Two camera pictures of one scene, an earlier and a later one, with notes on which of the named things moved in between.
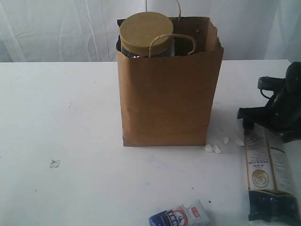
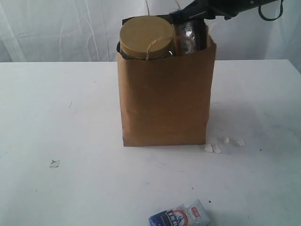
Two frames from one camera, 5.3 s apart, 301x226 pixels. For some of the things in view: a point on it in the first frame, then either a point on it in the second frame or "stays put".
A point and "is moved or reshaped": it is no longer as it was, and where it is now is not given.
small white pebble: (226, 140) stays put
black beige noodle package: (272, 195) to (190, 37)
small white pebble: (216, 149) stays put
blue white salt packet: (194, 214) stays put
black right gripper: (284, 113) to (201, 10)
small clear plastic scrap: (55, 163) stays put
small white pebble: (239, 142) stays put
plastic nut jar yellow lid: (138, 30) is moved or reshaped
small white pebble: (209, 148) stays put
